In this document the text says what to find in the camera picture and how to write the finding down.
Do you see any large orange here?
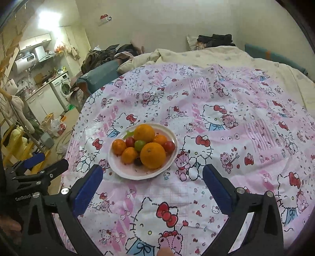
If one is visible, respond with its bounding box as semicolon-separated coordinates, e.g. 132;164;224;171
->
140;142;166;170
133;124;155;143

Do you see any dark clothes pile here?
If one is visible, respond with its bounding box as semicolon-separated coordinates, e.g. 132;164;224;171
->
81;44;144;74

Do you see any green lime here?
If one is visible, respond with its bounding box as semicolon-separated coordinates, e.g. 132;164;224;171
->
134;140;147;152

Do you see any small mandarin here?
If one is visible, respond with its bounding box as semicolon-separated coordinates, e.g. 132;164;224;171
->
153;134;168;146

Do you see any pink Hello Kitty cloth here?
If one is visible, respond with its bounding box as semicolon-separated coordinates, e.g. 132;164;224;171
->
62;63;314;255

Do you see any red cherry tomato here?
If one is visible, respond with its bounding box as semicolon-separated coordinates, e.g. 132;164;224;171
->
162;141;176;154

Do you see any white washing machine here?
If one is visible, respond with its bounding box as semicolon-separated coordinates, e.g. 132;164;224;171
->
50;71;71;112

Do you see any white pink plate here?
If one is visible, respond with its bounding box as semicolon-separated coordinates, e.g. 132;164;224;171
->
107;123;178;180

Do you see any cream bed blanket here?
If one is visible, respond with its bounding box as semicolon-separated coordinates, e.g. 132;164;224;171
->
118;46;314;116

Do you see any plastic bag on floor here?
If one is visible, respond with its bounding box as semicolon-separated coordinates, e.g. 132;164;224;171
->
50;117;67;137

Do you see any mandarin orange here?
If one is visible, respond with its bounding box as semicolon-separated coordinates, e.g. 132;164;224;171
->
112;139;127;156
121;147;138;165

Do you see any white water heater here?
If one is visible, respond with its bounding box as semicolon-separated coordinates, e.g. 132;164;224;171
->
12;53;37;74

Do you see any person left hand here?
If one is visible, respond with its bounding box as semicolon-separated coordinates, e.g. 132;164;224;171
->
0;215;22;245

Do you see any teal pillow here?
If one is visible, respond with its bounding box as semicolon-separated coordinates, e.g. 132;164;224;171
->
74;59;121;96

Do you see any white kitchen cabinet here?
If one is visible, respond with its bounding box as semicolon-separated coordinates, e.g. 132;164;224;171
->
26;85;64;123

